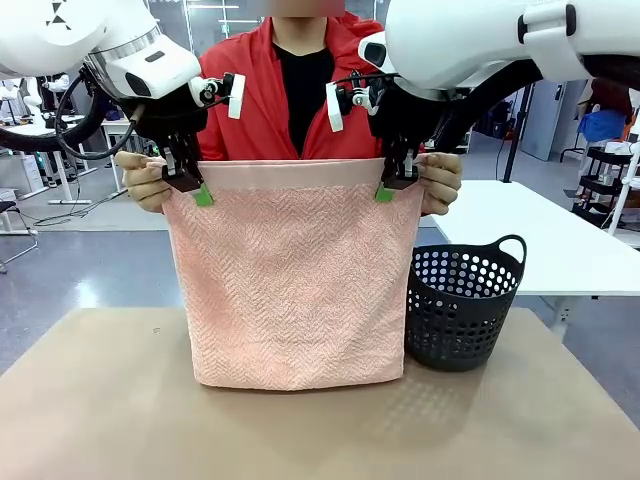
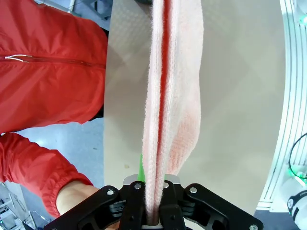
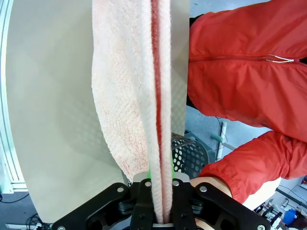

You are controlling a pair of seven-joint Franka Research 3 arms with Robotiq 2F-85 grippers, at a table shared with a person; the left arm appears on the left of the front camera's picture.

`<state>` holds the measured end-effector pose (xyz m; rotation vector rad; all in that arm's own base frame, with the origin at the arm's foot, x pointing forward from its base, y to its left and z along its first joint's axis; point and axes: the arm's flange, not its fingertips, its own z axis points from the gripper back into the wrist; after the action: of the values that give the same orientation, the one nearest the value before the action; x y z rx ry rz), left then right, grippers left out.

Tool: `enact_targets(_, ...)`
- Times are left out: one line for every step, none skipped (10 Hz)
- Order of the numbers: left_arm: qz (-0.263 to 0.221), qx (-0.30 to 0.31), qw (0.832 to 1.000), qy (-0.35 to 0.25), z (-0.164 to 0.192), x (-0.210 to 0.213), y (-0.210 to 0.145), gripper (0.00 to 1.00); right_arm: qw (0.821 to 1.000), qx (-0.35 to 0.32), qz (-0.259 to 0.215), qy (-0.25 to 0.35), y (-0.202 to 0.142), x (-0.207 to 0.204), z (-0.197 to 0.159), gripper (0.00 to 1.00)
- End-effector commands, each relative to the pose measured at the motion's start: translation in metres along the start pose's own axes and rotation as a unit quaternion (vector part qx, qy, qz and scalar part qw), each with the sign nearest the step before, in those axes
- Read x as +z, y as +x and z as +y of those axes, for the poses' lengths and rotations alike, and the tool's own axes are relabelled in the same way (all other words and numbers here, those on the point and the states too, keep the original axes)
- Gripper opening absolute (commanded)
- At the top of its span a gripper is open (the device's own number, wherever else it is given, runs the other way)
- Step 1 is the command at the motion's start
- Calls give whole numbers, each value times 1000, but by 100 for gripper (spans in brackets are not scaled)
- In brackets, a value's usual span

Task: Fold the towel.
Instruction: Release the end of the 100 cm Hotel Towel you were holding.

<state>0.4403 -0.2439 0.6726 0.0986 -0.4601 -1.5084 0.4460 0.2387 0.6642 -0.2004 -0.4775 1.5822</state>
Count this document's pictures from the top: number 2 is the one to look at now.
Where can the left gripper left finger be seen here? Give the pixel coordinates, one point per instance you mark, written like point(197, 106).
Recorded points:
point(100, 210)

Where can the red-sleeved right forearm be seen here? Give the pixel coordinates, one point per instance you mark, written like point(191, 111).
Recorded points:
point(36, 167)

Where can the black trousers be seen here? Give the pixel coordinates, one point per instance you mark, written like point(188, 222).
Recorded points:
point(97, 116)

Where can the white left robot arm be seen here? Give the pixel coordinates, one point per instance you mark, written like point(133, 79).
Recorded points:
point(298, 203)

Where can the person in red jacket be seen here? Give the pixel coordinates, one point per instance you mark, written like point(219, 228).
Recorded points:
point(48, 72)

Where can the pink towel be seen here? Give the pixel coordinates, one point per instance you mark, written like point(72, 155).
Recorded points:
point(180, 72)

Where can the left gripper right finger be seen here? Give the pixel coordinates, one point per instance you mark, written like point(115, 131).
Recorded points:
point(206, 210)

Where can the person's right hand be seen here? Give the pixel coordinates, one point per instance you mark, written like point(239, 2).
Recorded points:
point(76, 196)

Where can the white slotted frame rail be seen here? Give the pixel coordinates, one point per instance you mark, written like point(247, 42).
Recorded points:
point(283, 95)

